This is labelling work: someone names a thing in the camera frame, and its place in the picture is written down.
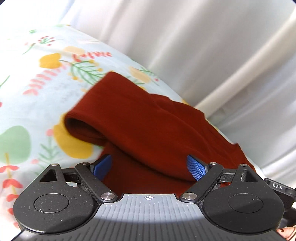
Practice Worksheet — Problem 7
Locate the red knit cardigan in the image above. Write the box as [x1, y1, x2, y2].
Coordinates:
[64, 72, 248, 195]

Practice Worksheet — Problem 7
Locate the person's right hand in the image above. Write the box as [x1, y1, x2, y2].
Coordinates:
[277, 226, 296, 241]

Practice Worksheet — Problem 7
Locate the floral white bed sheet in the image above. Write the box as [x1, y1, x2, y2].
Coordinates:
[0, 24, 266, 241]

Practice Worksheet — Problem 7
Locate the white curtain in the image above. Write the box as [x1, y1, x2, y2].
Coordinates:
[63, 1, 295, 187]

